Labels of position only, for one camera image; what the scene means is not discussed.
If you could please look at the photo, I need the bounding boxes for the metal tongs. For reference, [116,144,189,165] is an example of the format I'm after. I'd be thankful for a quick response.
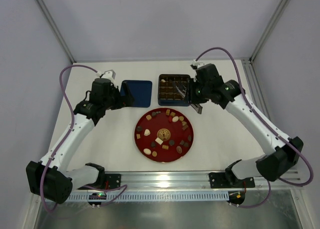
[170,80,188,99]

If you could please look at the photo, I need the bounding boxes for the aluminium mounting rail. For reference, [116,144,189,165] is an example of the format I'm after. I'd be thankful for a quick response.
[106,170,244,190]

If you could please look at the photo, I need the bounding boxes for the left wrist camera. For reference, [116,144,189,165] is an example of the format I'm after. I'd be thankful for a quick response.
[95,69,117,86]

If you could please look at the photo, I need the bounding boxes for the dark cone chocolate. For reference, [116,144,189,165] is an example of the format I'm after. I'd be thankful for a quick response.
[150,141,156,148]

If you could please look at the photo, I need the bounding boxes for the blue tin lid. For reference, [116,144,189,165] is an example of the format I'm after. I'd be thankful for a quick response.
[120,80,153,108]

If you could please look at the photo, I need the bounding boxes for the white shell chocolate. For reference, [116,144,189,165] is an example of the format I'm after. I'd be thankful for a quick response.
[144,129,151,136]

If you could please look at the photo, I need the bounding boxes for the brown oval chocolate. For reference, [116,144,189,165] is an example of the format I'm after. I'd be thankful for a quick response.
[176,146,183,154]

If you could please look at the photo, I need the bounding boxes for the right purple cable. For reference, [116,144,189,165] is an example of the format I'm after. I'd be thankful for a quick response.
[194,47,315,209]

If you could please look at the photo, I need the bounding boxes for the white rectangular chocolate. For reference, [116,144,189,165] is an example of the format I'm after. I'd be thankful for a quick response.
[155,137,163,145]

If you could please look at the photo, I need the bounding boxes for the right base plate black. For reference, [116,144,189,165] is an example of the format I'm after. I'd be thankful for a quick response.
[208,172,256,189]

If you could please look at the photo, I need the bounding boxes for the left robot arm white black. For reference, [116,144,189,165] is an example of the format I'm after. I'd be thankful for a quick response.
[26,78,134,204]

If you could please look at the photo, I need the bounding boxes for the base plate black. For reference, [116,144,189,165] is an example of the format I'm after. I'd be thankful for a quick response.
[208,172,256,189]
[104,173,122,190]

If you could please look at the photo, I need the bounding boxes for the red round plate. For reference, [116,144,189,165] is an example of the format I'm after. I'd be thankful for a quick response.
[134,107,194,163]

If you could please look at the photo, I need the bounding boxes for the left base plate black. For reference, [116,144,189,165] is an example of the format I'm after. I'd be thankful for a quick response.
[104,173,122,190]

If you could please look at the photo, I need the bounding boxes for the white swirl oval chocolate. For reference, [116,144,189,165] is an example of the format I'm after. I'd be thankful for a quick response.
[143,148,152,155]

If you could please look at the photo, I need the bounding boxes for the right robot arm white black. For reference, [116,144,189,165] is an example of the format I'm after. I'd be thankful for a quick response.
[187,62,304,186]

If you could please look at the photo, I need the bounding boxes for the blue chocolate box with tray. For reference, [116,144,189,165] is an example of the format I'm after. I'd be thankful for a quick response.
[157,74,191,107]

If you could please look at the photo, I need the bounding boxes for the white slotted cable duct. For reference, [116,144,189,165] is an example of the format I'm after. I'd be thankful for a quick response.
[66,190,229,203]

